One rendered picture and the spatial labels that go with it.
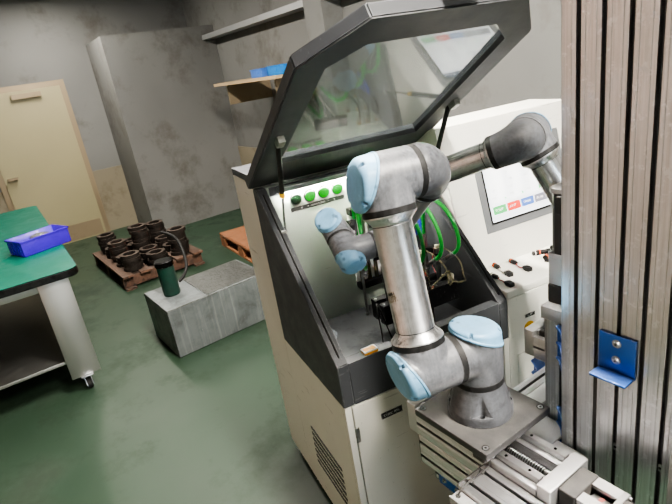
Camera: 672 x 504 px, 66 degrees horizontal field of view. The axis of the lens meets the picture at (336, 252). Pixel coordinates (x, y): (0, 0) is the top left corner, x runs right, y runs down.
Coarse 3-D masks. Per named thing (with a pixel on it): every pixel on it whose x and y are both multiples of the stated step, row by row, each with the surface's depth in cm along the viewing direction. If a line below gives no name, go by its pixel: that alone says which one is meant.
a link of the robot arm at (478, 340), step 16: (464, 320) 118; (480, 320) 118; (448, 336) 114; (464, 336) 112; (480, 336) 111; (496, 336) 112; (464, 352) 111; (480, 352) 112; (496, 352) 113; (464, 368) 111; (480, 368) 112; (496, 368) 114; (464, 384) 117; (480, 384) 115
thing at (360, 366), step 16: (480, 304) 190; (496, 304) 188; (448, 320) 182; (496, 320) 190; (384, 352) 171; (352, 368) 167; (368, 368) 170; (384, 368) 173; (352, 384) 169; (368, 384) 172; (384, 384) 175
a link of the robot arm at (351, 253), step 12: (336, 240) 142; (348, 240) 141; (360, 240) 142; (372, 240) 142; (336, 252) 141; (348, 252) 139; (360, 252) 140; (372, 252) 142; (348, 264) 138; (360, 264) 140
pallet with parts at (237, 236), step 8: (224, 232) 614; (232, 232) 609; (240, 232) 604; (224, 240) 607; (232, 240) 581; (240, 240) 575; (232, 248) 596; (240, 248) 564; (248, 248) 545; (248, 256) 562
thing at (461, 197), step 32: (448, 128) 203; (480, 128) 208; (448, 192) 204; (480, 224) 210; (544, 224) 222; (480, 256) 210; (512, 256) 216; (544, 288) 197; (512, 320) 194; (512, 352) 198; (512, 384) 203
